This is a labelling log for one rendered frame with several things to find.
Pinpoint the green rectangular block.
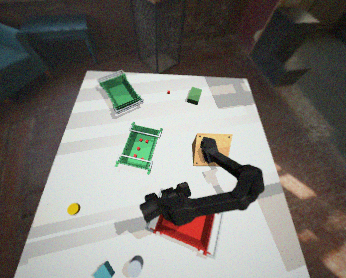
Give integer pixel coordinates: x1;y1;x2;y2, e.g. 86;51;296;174
187;87;202;105

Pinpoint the teal block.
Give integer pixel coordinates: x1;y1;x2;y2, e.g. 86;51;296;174
93;260;115;278

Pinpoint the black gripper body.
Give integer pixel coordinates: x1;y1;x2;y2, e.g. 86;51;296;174
144;182;191;202

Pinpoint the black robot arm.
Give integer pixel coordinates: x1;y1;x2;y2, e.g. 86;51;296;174
139;137;264;226

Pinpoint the green plastic tray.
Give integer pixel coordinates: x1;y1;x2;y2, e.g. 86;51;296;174
115;122;163;175

